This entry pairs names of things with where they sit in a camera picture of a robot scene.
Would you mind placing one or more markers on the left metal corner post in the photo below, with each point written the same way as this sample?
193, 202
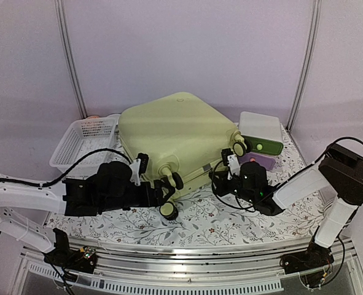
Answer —
68, 54

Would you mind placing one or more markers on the green drawer with knob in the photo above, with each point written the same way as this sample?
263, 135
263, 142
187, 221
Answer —
263, 146

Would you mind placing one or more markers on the light green hard-shell suitcase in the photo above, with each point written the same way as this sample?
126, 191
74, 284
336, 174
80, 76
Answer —
183, 137

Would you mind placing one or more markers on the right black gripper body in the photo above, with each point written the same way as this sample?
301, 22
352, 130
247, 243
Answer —
223, 189

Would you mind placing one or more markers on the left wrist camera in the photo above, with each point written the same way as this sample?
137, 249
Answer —
138, 167

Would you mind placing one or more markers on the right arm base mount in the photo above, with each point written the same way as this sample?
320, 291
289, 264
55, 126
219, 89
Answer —
313, 264

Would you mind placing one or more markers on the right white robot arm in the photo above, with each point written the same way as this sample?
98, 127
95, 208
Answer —
337, 170

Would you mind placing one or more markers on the floral patterned tablecloth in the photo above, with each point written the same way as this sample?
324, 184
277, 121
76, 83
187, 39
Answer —
202, 221

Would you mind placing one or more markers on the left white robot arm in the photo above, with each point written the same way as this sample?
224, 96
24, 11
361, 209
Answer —
48, 196

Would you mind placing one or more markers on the purple drawer with pink knob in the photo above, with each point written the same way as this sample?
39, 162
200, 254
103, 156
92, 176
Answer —
266, 161

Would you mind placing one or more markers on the metal corner post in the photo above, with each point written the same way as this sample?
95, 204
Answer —
308, 56
68, 54

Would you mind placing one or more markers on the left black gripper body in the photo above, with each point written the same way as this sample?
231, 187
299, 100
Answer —
123, 203

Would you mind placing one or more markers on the right metal corner post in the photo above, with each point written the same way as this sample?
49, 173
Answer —
308, 56

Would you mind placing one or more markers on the white plastic mesh basket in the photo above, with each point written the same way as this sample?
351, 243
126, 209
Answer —
82, 137

